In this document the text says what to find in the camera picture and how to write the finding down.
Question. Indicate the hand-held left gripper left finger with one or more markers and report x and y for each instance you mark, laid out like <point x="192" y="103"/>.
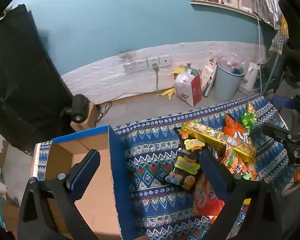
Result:
<point x="86" y="172"/>

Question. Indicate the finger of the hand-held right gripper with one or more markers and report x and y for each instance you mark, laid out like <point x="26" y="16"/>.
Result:
<point x="283" y="103"/>
<point x="275" y="131"/>

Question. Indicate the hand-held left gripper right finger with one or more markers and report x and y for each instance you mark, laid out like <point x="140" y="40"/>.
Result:
<point x="215" y="172"/>

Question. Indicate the small orange snack packet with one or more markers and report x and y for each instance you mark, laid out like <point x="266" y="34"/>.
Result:
<point x="240" y="167"/>

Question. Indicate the black snack packet yellow label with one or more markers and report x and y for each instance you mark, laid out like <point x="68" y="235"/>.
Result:
<point x="186" y="167"/>

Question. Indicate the orange red snack packet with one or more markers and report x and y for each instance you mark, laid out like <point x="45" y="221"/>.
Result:
<point x="205" y="200"/>

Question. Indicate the blue-rimmed cardboard box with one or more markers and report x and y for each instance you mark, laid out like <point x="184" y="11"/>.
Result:
<point x="102" y="205"/>

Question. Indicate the long gold snack packet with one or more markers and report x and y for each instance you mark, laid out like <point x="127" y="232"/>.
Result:
<point x="215" y="133"/>

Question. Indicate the large orange snack packet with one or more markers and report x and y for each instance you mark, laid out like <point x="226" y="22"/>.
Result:
<point x="236" y="130"/>

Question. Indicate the black orange snack packet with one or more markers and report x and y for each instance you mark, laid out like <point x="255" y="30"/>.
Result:
<point x="186" y="137"/>

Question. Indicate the white electric kettle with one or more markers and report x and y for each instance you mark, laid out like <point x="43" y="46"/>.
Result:
<point x="251" y="76"/>

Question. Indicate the small brown cardboard box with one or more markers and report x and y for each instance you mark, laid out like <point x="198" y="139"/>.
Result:
<point x="92" y="115"/>

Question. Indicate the blue-grey trash bin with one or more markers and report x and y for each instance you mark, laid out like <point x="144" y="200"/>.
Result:
<point x="226" y="85"/>

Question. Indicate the chevron patterned cloth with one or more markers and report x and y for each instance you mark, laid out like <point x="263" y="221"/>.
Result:
<point x="278" y="41"/>

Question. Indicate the blue patterned tablecloth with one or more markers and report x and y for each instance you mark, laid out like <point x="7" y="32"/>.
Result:
<point x="150" y="170"/>

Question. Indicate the clear plastic bin liner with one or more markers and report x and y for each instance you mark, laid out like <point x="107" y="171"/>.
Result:
<point x="230" y="60"/>

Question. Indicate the white cardboard packaging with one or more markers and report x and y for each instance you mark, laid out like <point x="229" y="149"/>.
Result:
<point x="207" y="75"/>

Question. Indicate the red white paper bag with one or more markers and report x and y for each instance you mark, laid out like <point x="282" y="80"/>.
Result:
<point x="192" y="93"/>

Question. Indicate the yellow banana peel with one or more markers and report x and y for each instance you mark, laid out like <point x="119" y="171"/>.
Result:
<point x="177" y="70"/>
<point x="168" y="92"/>

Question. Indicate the white plastic bag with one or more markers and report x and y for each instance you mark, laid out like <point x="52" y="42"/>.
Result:
<point x="183" y="80"/>

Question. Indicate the silver foil sheet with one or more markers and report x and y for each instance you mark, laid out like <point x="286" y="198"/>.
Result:
<point x="265" y="0"/>

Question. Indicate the black cloth backdrop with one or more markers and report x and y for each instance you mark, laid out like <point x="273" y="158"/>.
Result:
<point x="22" y="80"/>

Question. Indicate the white paper rolls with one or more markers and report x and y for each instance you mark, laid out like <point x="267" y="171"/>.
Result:
<point x="234" y="0"/>

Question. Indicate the wall shelf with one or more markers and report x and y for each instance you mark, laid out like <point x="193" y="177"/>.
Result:
<point x="215" y="5"/>

